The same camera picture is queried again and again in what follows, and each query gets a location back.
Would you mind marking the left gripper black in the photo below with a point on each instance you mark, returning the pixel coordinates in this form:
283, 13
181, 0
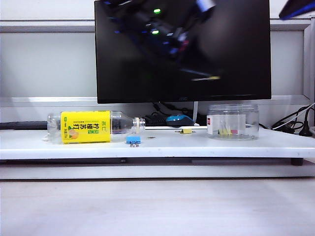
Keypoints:
194, 61

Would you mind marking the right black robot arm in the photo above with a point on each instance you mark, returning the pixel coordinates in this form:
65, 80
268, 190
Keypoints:
300, 8

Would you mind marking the black flat computer monitor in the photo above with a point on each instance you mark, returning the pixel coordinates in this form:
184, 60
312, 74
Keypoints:
246, 61

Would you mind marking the silver white monitor stand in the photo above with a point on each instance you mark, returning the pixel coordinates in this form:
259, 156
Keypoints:
196, 113

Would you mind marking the blue black computer mouse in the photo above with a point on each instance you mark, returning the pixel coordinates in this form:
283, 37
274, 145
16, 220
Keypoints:
178, 120

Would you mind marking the clear plastic jar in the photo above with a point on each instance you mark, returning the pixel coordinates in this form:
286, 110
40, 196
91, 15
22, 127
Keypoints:
232, 113

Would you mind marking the blue binder clip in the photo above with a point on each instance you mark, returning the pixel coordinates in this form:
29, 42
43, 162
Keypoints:
133, 139

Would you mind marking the clear bottle yellow label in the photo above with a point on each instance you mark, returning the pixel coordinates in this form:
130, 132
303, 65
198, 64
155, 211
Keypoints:
86, 127

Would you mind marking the black power plug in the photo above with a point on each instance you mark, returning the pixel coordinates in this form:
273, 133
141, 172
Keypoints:
305, 125

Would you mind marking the black riser foot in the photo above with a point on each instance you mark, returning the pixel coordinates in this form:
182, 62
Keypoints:
297, 162

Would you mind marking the white desktop riser board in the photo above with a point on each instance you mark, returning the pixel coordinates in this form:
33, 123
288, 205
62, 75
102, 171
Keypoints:
73, 150

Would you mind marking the black keyboard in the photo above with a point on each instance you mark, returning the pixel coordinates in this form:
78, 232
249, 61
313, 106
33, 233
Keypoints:
24, 125

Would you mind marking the grey aluminium partition frame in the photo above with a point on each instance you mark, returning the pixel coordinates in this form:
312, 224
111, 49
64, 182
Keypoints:
49, 27

